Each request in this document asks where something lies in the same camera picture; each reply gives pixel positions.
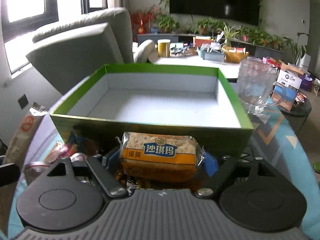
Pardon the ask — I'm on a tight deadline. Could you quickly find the grey armchair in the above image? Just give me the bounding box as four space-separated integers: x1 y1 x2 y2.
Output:
26 8 134 94

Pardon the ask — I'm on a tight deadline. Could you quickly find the clear glass mug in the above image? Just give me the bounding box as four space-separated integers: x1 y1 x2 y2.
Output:
236 58 286 115

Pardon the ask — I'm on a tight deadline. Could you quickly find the red flower decoration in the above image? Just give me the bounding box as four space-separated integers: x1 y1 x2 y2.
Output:
129 5 161 35

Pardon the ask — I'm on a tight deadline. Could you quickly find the spider plant in vase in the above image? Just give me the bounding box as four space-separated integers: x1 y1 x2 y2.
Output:
221 22 240 47

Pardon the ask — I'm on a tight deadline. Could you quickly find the yellow sachima cake packet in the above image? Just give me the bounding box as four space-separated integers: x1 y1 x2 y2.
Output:
119 132 204 183

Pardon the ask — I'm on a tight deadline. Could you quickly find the grey storage tray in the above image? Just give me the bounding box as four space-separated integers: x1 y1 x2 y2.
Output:
196 47 225 62

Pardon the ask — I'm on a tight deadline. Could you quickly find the yellow canister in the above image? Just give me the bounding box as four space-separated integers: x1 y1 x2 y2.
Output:
157 39 171 57

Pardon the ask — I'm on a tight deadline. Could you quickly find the blue patterned tablecloth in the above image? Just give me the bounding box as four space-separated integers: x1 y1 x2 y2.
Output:
7 80 320 240

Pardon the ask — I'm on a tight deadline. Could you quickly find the grey tv cabinet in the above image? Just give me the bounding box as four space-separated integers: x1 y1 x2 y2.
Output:
137 34 284 60

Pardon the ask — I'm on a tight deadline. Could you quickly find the yellow wicker basket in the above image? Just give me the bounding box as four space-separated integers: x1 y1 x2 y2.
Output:
222 46 249 63

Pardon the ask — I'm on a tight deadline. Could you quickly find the dark round side table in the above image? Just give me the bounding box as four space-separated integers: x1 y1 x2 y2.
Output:
278 98 312 135

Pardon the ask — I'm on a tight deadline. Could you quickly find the purple gift bag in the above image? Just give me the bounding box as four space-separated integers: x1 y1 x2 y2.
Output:
300 75 313 92

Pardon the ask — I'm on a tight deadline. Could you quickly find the beige snack packet orange logo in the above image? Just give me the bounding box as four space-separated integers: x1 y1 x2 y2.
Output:
3 102 49 170

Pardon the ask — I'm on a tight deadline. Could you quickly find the green cardboard box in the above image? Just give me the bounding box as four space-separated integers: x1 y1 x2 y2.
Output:
50 63 253 157

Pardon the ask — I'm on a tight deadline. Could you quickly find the white round coffee table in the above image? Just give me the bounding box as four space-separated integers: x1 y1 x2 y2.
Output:
148 53 240 80

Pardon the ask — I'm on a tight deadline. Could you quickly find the blue white carton box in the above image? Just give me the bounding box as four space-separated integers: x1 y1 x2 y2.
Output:
271 69 302 111

